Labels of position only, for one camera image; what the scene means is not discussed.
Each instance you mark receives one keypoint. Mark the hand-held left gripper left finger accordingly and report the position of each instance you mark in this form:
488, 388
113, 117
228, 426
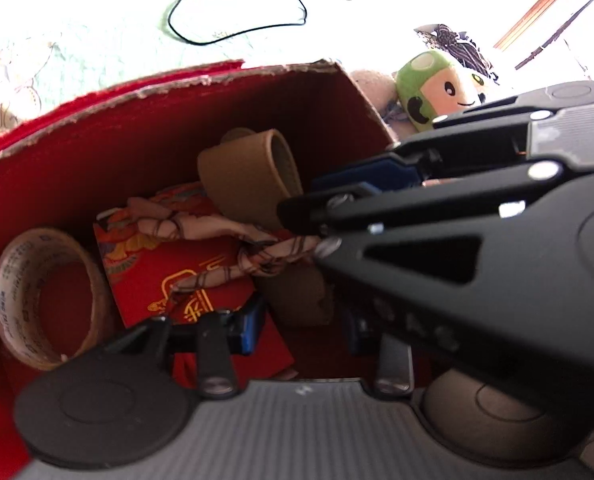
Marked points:
251, 327

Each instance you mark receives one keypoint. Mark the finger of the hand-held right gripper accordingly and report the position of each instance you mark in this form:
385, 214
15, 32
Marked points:
402, 210
372, 172

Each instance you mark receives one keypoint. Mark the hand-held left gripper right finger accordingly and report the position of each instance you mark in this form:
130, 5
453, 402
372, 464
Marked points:
358, 332

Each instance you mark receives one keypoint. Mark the beige plaid cloth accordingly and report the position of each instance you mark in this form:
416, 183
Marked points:
272, 255

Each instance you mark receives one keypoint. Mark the beige tape roll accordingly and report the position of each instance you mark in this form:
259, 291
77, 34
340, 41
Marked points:
297, 295
237, 170

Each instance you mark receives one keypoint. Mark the red cardboard box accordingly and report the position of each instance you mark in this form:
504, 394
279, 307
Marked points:
127, 125

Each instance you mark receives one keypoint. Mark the clear packing tape roll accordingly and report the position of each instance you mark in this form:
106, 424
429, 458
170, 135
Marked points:
7, 280

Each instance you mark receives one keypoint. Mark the pink plush toy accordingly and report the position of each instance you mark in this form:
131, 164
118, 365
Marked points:
372, 85

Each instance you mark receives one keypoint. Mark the green plush toy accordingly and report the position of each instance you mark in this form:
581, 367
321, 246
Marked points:
427, 80

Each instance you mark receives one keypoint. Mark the red gold-printed envelope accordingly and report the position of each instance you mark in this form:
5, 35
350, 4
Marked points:
142, 280

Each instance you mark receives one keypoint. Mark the dark patterned cloth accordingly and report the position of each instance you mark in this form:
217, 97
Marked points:
457, 47

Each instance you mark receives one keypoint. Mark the wooden window frame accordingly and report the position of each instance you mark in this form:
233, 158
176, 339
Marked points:
542, 5

